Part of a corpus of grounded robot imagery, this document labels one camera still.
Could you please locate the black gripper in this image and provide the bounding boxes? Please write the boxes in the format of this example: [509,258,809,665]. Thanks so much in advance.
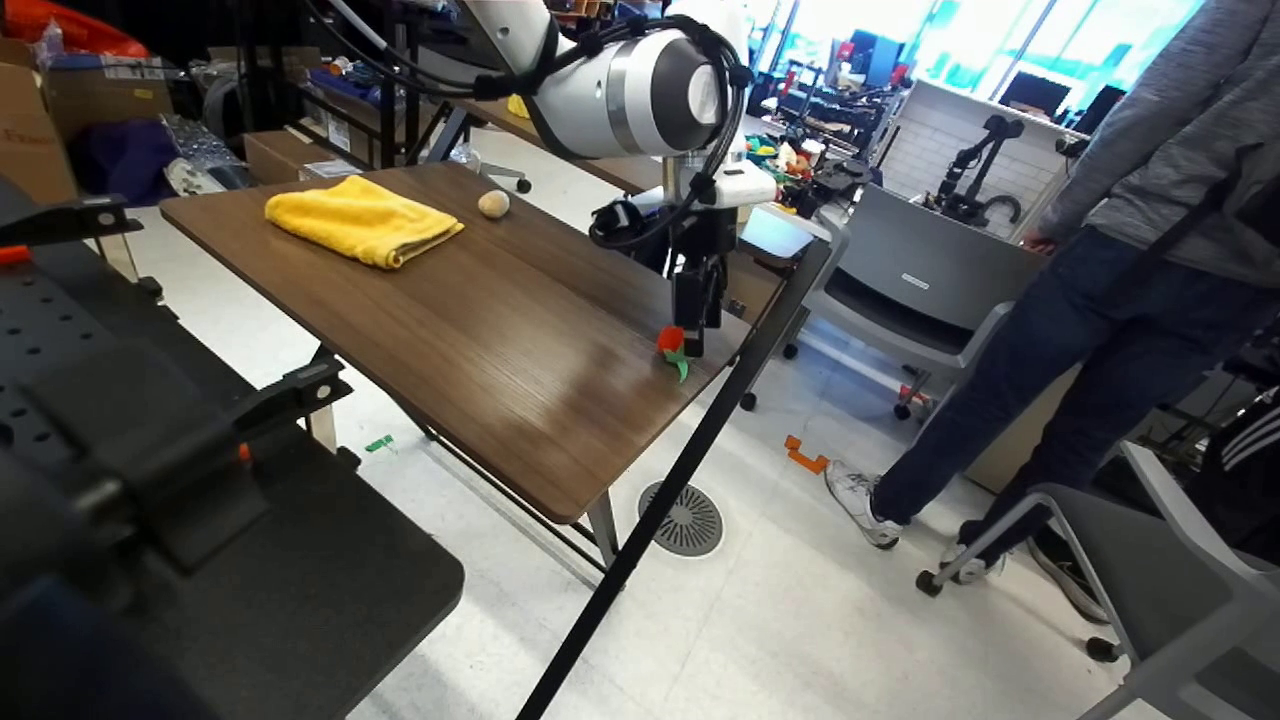
[672,206,736,356]

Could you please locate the red tomato toy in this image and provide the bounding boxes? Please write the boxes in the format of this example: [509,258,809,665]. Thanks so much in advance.
[654,323,691,382]

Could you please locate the beige potato toy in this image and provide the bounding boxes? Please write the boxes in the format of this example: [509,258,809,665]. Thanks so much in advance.
[476,188,510,220]

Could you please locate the yellow terry towel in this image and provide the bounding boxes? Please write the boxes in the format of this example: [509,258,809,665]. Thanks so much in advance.
[265,174,461,268]

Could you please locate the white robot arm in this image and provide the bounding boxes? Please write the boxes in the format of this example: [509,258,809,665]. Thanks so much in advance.
[456,0,777,356]

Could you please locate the orange floor marker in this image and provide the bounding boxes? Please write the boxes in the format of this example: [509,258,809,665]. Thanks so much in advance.
[783,435,829,474]

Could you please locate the person in grey hoodie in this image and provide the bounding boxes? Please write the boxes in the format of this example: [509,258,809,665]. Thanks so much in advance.
[829,0,1280,546]

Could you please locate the black camera tripod leg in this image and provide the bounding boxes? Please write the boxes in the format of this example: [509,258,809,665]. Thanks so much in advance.
[517,239,833,720]

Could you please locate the black perforated camera mount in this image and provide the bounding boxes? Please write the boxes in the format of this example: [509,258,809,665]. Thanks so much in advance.
[0,188,465,720]

